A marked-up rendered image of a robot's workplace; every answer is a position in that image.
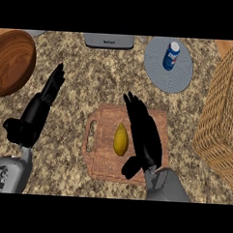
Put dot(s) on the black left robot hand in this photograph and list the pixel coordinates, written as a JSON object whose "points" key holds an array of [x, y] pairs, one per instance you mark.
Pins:
{"points": [[34, 117]]}

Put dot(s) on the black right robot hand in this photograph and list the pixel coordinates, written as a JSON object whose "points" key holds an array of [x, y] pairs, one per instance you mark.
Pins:
{"points": [[143, 136]]}

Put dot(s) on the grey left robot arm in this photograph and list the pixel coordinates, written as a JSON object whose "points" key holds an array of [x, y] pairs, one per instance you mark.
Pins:
{"points": [[9, 172]]}

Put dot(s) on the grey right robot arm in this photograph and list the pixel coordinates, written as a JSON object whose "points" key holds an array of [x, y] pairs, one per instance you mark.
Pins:
{"points": [[164, 185]]}

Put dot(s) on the yellow lemon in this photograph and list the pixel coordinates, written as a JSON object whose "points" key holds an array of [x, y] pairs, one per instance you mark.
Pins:
{"points": [[121, 139]]}

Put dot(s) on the brown wooden cutting board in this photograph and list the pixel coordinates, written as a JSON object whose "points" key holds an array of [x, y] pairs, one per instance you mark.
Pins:
{"points": [[103, 153]]}

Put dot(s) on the wicker basket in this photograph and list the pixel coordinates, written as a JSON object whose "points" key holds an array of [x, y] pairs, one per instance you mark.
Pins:
{"points": [[220, 120]]}

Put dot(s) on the pale wooden board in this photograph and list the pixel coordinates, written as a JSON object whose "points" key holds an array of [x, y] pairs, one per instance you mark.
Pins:
{"points": [[224, 46]]}

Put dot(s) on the brown wooden bowl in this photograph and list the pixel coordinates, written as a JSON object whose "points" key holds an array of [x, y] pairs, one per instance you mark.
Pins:
{"points": [[11, 63]]}

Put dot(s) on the round grey placemat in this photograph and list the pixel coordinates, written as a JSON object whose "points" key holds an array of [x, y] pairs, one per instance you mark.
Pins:
{"points": [[181, 76]]}

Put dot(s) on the blue can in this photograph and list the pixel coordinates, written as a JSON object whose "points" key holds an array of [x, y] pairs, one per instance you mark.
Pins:
{"points": [[171, 56]]}

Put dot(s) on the pale grey plate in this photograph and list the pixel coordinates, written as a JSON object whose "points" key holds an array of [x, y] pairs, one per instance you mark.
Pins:
{"points": [[35, 32]]}

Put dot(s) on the grey appliance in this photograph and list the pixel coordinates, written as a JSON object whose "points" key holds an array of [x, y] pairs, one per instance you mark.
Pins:
{"points": [[108, 41]]}

